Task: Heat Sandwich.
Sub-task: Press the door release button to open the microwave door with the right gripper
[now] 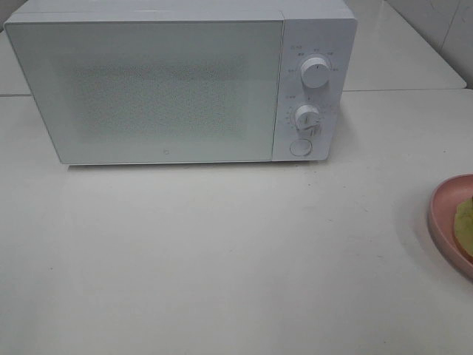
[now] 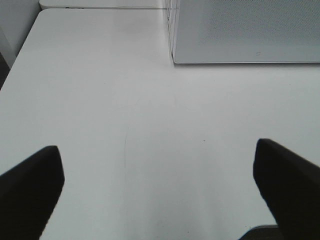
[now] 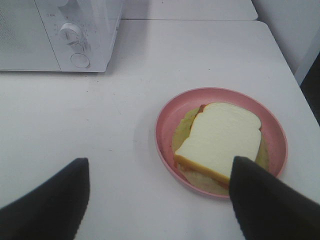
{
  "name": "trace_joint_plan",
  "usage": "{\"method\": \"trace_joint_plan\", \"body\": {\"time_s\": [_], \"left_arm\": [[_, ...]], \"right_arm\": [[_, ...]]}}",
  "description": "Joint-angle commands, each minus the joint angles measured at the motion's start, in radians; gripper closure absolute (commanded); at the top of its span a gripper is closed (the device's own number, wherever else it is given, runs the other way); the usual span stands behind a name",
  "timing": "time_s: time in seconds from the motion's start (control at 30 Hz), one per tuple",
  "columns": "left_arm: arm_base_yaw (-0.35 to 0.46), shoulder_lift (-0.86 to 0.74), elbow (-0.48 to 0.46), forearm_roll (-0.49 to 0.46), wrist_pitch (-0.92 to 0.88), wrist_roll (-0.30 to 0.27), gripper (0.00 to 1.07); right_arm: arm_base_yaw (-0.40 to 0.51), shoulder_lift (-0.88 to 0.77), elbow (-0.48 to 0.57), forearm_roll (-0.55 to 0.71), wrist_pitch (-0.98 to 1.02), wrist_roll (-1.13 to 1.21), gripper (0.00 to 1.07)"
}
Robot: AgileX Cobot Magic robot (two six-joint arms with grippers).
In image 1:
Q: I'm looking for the sandwich with lettuce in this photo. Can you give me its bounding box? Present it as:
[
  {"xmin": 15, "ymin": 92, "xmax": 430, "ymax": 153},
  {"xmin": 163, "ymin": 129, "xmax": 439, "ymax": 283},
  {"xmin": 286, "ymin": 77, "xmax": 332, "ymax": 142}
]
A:
[{"xmin": 454, "ymin": 197, "xmax": 473, "ymax": 258}]

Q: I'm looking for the white microwave oven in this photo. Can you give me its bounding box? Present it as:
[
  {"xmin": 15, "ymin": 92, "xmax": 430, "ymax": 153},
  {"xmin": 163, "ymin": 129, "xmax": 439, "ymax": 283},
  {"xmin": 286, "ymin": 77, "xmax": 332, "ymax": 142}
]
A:
[{"xmin": 4, "ymin": 1, "xmax": 358, "ymax": 163}]

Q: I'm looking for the upper white power knob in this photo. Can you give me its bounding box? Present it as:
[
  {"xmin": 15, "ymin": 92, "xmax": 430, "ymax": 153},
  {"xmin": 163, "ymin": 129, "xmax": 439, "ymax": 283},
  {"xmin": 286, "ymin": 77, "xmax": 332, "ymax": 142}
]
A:
[{"xmin": 300, "ymin": 55, "xmax": 331, "ymax": 89}]

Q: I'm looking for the lower white timer knob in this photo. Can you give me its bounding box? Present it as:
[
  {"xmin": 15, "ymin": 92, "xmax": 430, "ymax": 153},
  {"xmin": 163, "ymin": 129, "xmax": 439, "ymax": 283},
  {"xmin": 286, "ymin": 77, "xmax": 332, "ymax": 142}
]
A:
[{"xmin": 293, "ymin": 104, "xmax": 321, "ymax": 130}]

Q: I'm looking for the pink plate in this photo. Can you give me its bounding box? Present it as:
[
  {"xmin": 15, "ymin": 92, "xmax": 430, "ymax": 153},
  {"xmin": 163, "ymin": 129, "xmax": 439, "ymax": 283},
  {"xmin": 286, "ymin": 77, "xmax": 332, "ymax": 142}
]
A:
[{"xmin": 427, "ymin": 174, "xmax": 472, "ymax": 280}]

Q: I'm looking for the white microwave door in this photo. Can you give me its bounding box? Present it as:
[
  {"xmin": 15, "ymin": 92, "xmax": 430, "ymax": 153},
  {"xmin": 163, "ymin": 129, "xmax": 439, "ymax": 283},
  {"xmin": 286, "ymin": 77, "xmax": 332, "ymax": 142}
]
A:
[{"xmin": 7, "ymin": 21, "xmax": 282, "ymax": 165}]

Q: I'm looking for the round white door button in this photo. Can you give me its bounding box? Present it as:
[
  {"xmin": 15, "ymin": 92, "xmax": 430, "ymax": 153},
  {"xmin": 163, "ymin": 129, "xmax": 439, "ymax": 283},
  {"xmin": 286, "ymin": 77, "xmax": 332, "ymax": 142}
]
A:
[{"xmin": 290, "ymin": 139, "xmax": 313, "ymax": 157}]

